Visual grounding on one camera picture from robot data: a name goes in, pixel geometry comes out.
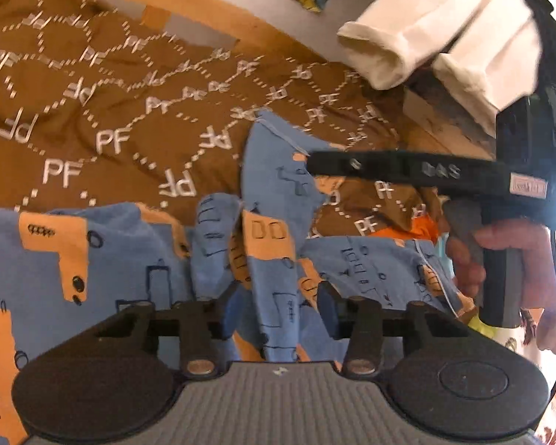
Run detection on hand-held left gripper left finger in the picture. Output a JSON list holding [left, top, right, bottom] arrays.
[[92, 282, 242, 378]]

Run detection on blue pants with orange print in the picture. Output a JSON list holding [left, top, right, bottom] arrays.
[[0, 109, 476, 445]]

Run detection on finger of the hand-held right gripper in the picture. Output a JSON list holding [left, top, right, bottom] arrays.
[[306, 149, 414, 185]]

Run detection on wooden bed frame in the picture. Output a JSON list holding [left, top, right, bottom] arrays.
[[32, 0, 496, 161]]

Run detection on brown printed blanket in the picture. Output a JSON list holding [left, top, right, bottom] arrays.
[[0, 0, 446, 244]]

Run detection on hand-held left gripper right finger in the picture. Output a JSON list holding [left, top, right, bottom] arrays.
[[317, 282, 472, 379]]

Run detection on person's right hand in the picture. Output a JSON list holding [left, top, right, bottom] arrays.
[[446, 220, 556, 357]]

